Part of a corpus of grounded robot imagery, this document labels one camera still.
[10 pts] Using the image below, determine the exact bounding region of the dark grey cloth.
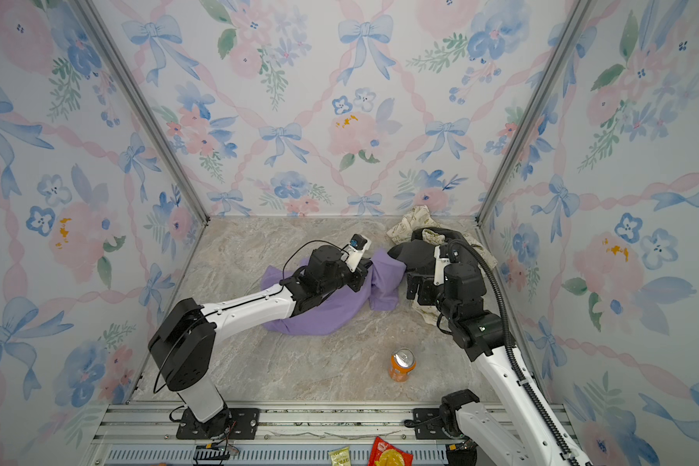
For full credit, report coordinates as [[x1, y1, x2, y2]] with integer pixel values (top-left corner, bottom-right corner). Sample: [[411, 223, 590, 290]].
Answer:
[[388, 227, 464, 276]]

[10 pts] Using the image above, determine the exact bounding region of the purple cloth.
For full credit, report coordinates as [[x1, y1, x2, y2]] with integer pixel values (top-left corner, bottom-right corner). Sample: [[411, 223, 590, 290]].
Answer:
[[262, 249, 406, 336]]

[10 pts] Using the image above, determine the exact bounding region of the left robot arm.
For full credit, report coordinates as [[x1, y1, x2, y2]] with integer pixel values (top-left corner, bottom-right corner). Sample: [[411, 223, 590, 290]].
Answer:
[[148, 234, 372, 424]]

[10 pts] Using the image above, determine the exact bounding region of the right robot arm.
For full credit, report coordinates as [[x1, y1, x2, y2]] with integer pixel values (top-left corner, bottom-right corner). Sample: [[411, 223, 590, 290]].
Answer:
[[391, 230, 590, 465]]

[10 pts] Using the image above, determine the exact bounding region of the cream floral cloth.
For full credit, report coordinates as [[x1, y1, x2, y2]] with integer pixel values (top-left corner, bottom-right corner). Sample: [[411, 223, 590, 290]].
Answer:
[[386, 206, 500, 326]]

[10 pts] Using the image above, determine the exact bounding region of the orange soda can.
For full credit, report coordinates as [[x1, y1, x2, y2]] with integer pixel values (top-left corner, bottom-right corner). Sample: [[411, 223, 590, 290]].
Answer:
[[388, 348, 417, 383]]

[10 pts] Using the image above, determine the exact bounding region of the green snack packet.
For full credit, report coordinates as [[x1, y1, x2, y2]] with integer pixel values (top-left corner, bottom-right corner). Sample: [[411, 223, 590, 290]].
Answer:
[[329, 447, 351, 466]]

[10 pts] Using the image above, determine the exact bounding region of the red snack bag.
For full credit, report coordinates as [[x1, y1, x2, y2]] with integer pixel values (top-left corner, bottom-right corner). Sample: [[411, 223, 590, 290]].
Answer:
[[367, 437, 414, 466]]

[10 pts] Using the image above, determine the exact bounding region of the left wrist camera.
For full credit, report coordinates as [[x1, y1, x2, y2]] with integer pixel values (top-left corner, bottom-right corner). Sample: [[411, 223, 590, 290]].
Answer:
[[343, 233, 372, 273]]

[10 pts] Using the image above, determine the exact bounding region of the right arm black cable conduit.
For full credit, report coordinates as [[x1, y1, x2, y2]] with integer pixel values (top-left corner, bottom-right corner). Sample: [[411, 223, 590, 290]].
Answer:
[[418, 226, 578, 466]]

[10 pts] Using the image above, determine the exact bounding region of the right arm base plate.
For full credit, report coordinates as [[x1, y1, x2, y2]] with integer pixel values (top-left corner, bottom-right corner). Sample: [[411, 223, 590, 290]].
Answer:
[[405, 408, 468, 442]]

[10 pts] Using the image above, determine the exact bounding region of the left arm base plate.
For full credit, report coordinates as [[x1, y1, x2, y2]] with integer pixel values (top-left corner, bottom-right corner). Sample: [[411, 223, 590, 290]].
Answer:
[[176, 408, 260, 441]]

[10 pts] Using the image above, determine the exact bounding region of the aluminium mounting rail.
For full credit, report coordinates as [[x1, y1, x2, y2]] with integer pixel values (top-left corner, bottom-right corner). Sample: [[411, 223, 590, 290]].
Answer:
[[83, 400, 584, 466]]

